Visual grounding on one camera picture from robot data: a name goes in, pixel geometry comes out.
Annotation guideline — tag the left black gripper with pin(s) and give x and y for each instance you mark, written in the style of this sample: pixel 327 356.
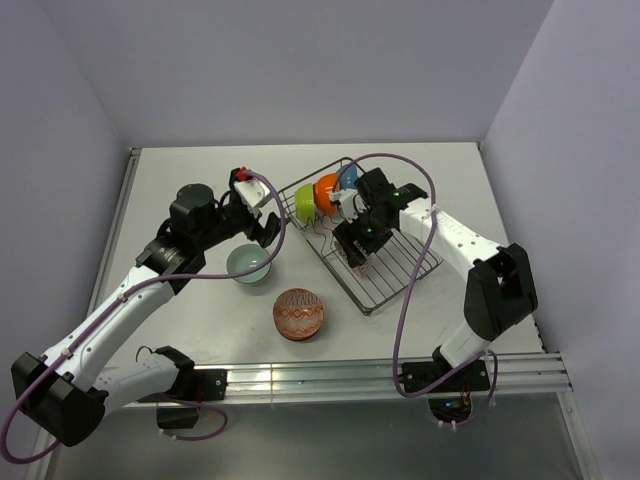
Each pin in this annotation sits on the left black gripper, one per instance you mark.
pixel 262 235

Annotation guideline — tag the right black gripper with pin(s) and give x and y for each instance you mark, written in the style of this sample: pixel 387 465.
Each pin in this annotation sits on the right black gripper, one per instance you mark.
pixel 347 233

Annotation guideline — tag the brown patterned bowl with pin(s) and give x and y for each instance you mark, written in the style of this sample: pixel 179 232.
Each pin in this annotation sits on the brown patterned bowl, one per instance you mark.
pixel 361 270

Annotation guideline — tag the pale green celadon bowl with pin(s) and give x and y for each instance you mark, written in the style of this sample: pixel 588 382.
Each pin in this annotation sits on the pale green celadon bowl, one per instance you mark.
pixel 243 262

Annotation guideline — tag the orange bowl white inside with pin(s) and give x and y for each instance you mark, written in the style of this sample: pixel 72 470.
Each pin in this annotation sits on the orange bowl white inside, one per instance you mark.
pixel 322 189

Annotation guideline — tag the blue ceramic bowl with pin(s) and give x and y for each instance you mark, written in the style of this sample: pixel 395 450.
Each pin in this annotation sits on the blue ceramic bowl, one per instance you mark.
pixel 348 178

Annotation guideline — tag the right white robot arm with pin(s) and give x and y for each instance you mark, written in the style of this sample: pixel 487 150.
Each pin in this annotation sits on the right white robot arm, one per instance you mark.
pixel 499 285

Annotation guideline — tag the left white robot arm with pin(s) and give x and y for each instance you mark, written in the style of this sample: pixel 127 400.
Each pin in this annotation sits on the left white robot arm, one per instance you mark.
pixel 66 390

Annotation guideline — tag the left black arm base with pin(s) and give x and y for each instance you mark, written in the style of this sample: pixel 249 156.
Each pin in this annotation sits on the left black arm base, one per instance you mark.
pixel 207 386

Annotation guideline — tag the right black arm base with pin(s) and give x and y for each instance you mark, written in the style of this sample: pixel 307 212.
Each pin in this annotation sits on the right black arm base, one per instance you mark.
pixel 453 388

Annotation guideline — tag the orange patterned bowl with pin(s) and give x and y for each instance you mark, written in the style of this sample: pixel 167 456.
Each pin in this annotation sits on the orange patterned bowl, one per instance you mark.
pixel 297 305

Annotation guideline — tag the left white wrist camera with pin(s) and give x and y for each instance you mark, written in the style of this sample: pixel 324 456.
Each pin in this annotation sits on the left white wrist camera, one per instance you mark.
pixel 253 192

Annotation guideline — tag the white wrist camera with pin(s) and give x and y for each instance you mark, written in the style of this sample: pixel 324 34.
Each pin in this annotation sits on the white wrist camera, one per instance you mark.
pixel 348 202
pixel 253 192

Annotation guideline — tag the grey wire dish rack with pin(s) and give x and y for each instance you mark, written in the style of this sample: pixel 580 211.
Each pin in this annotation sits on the grey wire dish rack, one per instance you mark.
pixel 390 269

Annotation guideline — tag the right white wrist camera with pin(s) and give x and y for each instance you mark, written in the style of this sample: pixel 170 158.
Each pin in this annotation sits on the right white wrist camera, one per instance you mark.
pixel 348 202

